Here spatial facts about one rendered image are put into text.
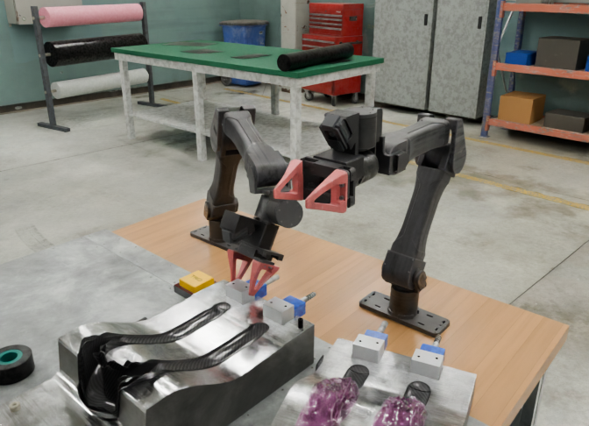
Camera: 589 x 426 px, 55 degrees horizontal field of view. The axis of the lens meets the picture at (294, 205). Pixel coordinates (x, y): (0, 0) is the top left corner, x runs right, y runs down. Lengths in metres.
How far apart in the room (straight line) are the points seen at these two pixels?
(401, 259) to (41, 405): 0.72
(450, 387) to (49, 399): 0.67
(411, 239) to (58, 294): 0.84
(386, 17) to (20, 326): 6.14
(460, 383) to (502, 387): 0.13
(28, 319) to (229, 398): 0.58
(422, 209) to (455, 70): 5.37
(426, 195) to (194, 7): 7.83
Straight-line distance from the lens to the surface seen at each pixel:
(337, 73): 4.44
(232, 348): 1.05
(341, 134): 0.88
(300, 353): 1.09
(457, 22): 6.51
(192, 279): 1.37
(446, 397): 1.02
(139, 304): 1.37
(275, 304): 1.10
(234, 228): 1.08
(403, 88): 6.93
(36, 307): 1.44
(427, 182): 1.22
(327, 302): 1.33
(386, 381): 1.03
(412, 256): 1.20
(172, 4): 8.66
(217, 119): 1.31
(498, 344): 1.27
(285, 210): 1.07
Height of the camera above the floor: 1.50
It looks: 22 degrees down
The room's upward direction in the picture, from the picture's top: straight up
